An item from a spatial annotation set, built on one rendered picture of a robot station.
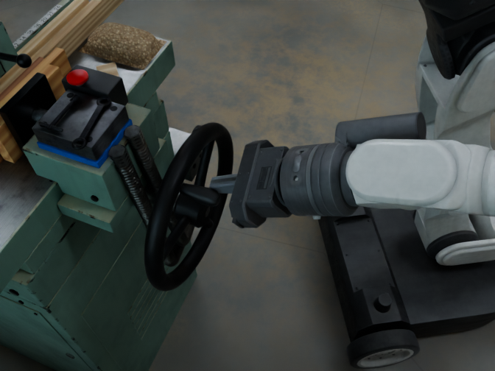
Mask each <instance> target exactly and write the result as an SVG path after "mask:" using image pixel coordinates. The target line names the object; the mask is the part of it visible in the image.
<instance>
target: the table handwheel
mask: <svg viewBox="0 0 495 371"><path fill-rule="evenodd" d="M214 142H216V143H217V148H218V169H217V176H223V175H228V174H232V171H233V164H234V148H233V142H232V139H231V135H230V133H229V131H228V130H227V129H226V128H225V127H224V126H223V125H221V124H219V123H214V122H211V123H207V124H204V125H203V126H201V127H199V128H198V129H196V130H195V131H194V132H193V133H192V134H191V135H190V136H189V137H188V138H187V139H186V140H185V141H184V143H183V144H182V146H181V147H180V149H179V150H178V152H177V153H176V155H175V156H174V158H173V160H172V162H171V163H170V165H169V168H168V169H167V171H166V174H165V175H164V178H163V180H162V182H161V185H160V187H159V189H158V193H154V192H152V191H151V189H150V187H149V186H148V184H146V185H145V187H144V190H145V192H146V193H147V196H148V197H149V200H150V203H151V204H153V207H152V211H151V214H150V219H149V222H148V226H147V233H146V238H145V245H144V265H145V270H146V274H147V278H148V280H149V282H150V283H151V285H152V286H153V287H155V288H156V289H157V290H160V291H163V292H167V291H171V290H173V289H176V288H177V287H179V286H180V285H181V284H182V283H184V282H185V281H186V280H187V279H188V278H189V276H190V275H191V274H192V273H193V271H194V270H195V269H196V267H197V265H198V264H199V262H200V261H201V259H202V257H203V256H204V254H205V252H206V250H207V249H208V246H209V244H210V243H211V240H212V238H213V236H214V233H215V231H216V229H217V226H218V224H219V221H220V218H221V215H222V212H223V209H224V207H225V202H226V199H227V196H228V194H220V196H221V198H220V203H219V204H218V205H217V206H214V207H209V206H207V205H203V204H200V203H199V202H196V201H194V200H193V199H189V198H188V197H186V196H184V195H182V194H180V188H181V186H182V185H183V181H184V180H185V178H186V175H187V174H188V172H189V170H190V168H191V167H192V164H193V162H194V161H195V160H196V158H197V156H198V155H199V154H200V153H201V151H202V154H201V158H200V164H199V167H198V170H197V175H196V178H195V182H194V185H197V186H203V187H204V186H205V182H206V176H207V172H208V165H209V162H210V159H211V153H212V151H213V148H214ZM173 211H174V215H175V218H176V219H177V220H178V222H177V224H176V225H175V227H174V228H173V230H172V232H171V233H170V234H169V236H168V237H167V239H166V232H167V229H168V225H169V220H170V217H171V215H172V212H173ZM188 225H191V226H194V227H198V228H200V227H201V229H200V232H199V233H198V235H197V238H196V239H195V241H194V243H193V245H192V247H191V249H190V250H189V252H188V253H187V255H186V257H185V258H184V259H183V260H182V261H181V263H180V264H179V265H178V266H177V267H176V268H175V269H174V270H173V271H172V272H170V273H168V274H167V273H166V272H165V269H164V261H165V259H166V257H167V256H168V254H169V253H170V251H171V250H172V248H173V247H174V245H175V243H176V242H177V240H178V239H179V238H180V236H181V235H182V234H183V232H184V230H185V229H186V228H187V227H188Z"/></svg>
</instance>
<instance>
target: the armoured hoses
mask: <svg viewBox="0 0 495 371"><path fill-rule="evenodd" d="M124 137H125V139H126V140H127V141H129V144H130V146H131V149H133V154H135V157H136V159H137V161H138V164H139V166H140V168H141V170H142V173H143V175H144V177H145V179H146V181H147V184H148V186H149V187H150V189H151V191H152V192H154V193H158V189H159V187H160V185H161V182H162V179H161V175H160V173H159V171H158V168H157V167H156V165H155V161H154V160H153V157H152V155H151V152H150V150H149V147H148V145H147V142H146V141H145V139H144V134H143V132H142V131H141V128H140V127H139V126H136V125H130V126H129V127H127V128H125V130H124ZM108 155H109V157H110V159H111V160H112V161H113V162H114V163H115V166H116V168H117V169H118V172H119V174H120V177H122V181H123V182H124V185H125V187H126V189H127V191H128V193H129V195H130V197H131V200H132V201H133V203H134V205H135V207H136V209H137V211H138V212H139V215H140V217H141V218H142V221H143V223H144V224H145V227H146V229H147V226H148V222H149V219H150V214H151V211H152V204H151V203H150V200H149V197H148V196H147V193H146V192H145V190H144V187H143V185H142V183H141V181H140V178H139V177H138V173H137V172H136V170H135V167H134V165H133V162H132V161H131V158H130V155H129V153H128V151H127V149H126V148H125V147H124V146H123V145H121V144H118V145H115V146H112V147H111V148H110V150H109V151H108ZM177 222H178V220H177V219H176V218H175V215H174V211H173V212H172V215H171V217H170V220H169V225H168V227H169V229H170V231H171V232H172V230H173V228H174V227H175V225H176V224H177ZM193 231H194V226H191V225H188V227H187V228H186V229H185V230H184V232H183V234H182V235H181V236H180V238H179V239H178V240H177V242H176V243H175V245H174V247H173V248H172V250H171V251H170V253H169V254H168V256H167V257H166V259H165V261H164V263H165V264H166V265H167V266H169V267H171V266H175V265H176V264H178V262H179V260H180V257H181V255H182V253H183V250H184V247H185V246H186V245H187V244H188V243H189V242H190V239H191V237H192V234H193Z"/></svg>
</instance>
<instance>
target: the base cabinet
mask: <svg viewBox="0 0 495 371"><path fill-rule="evenodd" d="M163 139H164V140H166V143H167V146H168V150H169V151H168V152H167V154H166V156H165V157H164V159H163V160H162V161H161V163H160V165H159V166H158V171H159V173H160V175H161V179H163V178H164V175H165V174H166V171H167V169H168V168H169V165H170V163H171V162H172V160H173V158H174V156H175V155H174V151H173V147H172V139H171V135H170V131H168V133H167V134H166V135H165V137H164V138H163ZM146 233H147V229H146V227H145V224H144V223H143V221H142V218H141V217H140V215H139V212H138V211H137V209H136V207H135V205H134V203H133V205H132V207H131V208H130V210H129V211H128V212H127V214H126V216H125V217H124V218H123V220H122V222H121V223H120V225H119V226H118V227H117V229H116V231H115V232H114V233H112V232H109V231H106V230H103V229H101V230H100V231H99V232H98V233H97V235H96V237H95V238H94V240H93V241H92V242H91V244H90V245H89V247H88V249H87V250H86V251H85V252H84V254H83V255H82V257H81V259H80V260H79V261H78V262H77V264H76V266H75V267H74V268H73V270H72V271H71V273H70V274H69V276H68V277H67V278H66V280H65V281H64V283H63V285H62V286H61V287H60V289H59V290H58V291H57V293H56V295H55V296H54V297H53V299H52V301H51V302H50V303H49V304H48V306H47V307H46V308H44V307H41V306H39V305H36V304H34V303H31V302H30V301H28V300H25V299H23V298H21V297H18V296H15V295H14V294H11V293H9V292H7V291H5V290H3V291H2V292H1V294H0V345H2V346H5V347H7V348H9V349H11V350H13V351H15V352H17V353H20V354H21V355H23V356H26V357H28V358H30V359H32V360H34V361H37V362H39V363H41V364H43V365H45V366H47V367H50V368H52V369H53V370H56V371H148V370H149V368H150V366H151V364H152V363H153V361H154V359H155V357H156V355H157V353H158V351H159V349H160V347H161V345H162V343H163V341H164V339H165V338H166V335H167V334H168V332H169V329H170V328H171V326H172V323H173V322H174V320H175V317H176V316H177V314H178V312H179V310H180V308H181V306H182V305H183V302H184V300H185V299H186V296H187V294H188V293H189V290H190V288H191V287H192V285H193V283H194V281H195V279H196V277H197V271H196V269H195V270H194V271H193V273H192V274H191V275H190V276H189V278H188V279H187V280H186V281H185V282H184V283H182V284H181V285H180V286H179V287H177V288H176V289H173V290H171V291H160V290H157V289H156V288H155V287H153V286H152V285H151V283H150V282H149V280H148V278H147V274H146V270H145V265H144V245H145V238H146Z"/></svg>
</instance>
